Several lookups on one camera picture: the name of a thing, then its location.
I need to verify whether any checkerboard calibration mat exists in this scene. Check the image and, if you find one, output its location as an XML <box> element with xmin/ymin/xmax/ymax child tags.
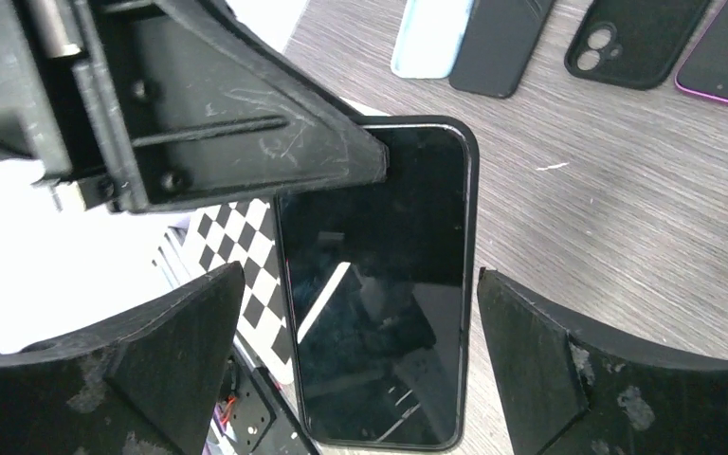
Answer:
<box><xmin>152</xmin><ymin>199</ymin><xmax>294</xmax><ymax>385</ymax></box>

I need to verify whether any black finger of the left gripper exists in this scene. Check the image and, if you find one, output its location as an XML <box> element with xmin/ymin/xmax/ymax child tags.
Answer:
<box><xmin>75</xmin><ymin>1</ymin><xmax>389</xmax><ymax>212</ymax></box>

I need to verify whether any phone with pink case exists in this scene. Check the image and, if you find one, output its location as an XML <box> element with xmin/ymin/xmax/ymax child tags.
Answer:
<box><xmin>274</xmin><ymin>116</ymin><xmax>479</xmax><ymax>452</ymax></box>

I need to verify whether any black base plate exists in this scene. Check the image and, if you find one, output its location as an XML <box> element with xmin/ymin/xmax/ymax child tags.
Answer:
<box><xmin>203</xmin><ymin>337</ymin><xmax>321</xmax><ymax>455</ymax></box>

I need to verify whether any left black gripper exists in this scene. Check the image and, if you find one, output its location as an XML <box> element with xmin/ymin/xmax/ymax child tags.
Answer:
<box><xmin>0</xmin><ymin>1</ymin><xmax>151</xmax><ymax>213</ymax></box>

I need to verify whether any light blue case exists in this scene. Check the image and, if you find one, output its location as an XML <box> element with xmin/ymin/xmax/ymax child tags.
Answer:
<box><xmin>391</xmin><ymin>0</ymin><xmax>474</xmax><ymax>80</ymax></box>

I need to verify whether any black camera-hole case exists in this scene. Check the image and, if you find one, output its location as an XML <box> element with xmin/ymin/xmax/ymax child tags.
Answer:
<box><xmin>564</xmin><ymin>0</ymin><xmax>710</xmax><ymax>90</ymax></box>

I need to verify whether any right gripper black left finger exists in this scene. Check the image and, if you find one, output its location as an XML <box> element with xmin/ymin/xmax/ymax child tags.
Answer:
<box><xmin>0</xmin><ymin>263</ymin><xmax>245</xmax><ymax>454</ymax></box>

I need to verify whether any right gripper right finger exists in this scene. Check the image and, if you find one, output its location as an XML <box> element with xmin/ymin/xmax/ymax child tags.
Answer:
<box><xmin>477</xmin><ymin>269</ymin><xmax>728</xmax><ymax>454</ymax></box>

